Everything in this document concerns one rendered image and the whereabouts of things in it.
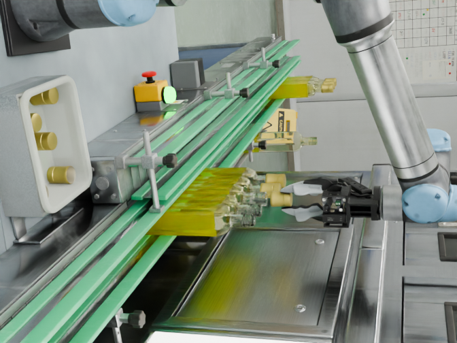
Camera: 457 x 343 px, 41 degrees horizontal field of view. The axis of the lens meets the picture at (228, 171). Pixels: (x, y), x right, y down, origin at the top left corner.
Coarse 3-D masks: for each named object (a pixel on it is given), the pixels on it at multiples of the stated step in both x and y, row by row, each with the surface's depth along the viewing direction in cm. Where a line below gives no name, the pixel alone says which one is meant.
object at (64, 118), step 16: (64, 80) 112; (32, 96) 103; (64, 96) 117; (32, 112) 115; (48, 112) 118; (64, 112) 118; (80, 112) 118; (32, 128) 103; (48, 128) 119; (64, 128) 119; (80, 128) 118; (32, 144) 103; (64, 144) 120; (80, 144) 119; (32, 160) 104; (48, 160) 120; (64, 160) 121; (80, 160) 121; (80, 176) 122; (64, 192) 116; (80, 192) 118; (48, 208) 107
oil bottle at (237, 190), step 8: (192, 184) 142; (200, 184) 141; (208, 184) 141; (216, 184) 140; (224, 184) 139; (232, 184) 139; (184, 192) 138; (192, 192) 138; (200, 192) 137; (208, 192) 137; (216, 192) 136; (224, 192) 135; (232, 192) 135; (240, 192) 136; (240, 200) 136
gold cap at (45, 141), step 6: (36, 132) 114; (42, 132) 114; (48, 132) 113; (36, 138) 113; (42, 138) 112; (48, 138) 112; (54, 138) 114; (42, 144) 112; (48, 144) 112; (54, 144) 114
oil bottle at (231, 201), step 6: (180, 198) 135; (186, 198) 134; (192, 198) 134; (198, 198) 134; (204, 198) 133; (210, 198) 133; (216, 198) 133; (222, 198) 132; (228, 198) 132; (234, 198) 132; (228, 204) 130; (234, 204) 131; (234, 210) 130
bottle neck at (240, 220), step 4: (232, 216) 126; (236, 216) 125; (240, 216) 125; (244, 216) 125; (248, 216) 125; (252, 216) 125; (232, 220) 126; (236, 220) 125; (240, 220) 125; (244, 220) 125; (248, 220) 124; (252, 220) 124; (232, 224) 126; (236, 224) 125; (240, 224) 125; (244, 224) 125; (248, 224) 125; (252, 224) 124
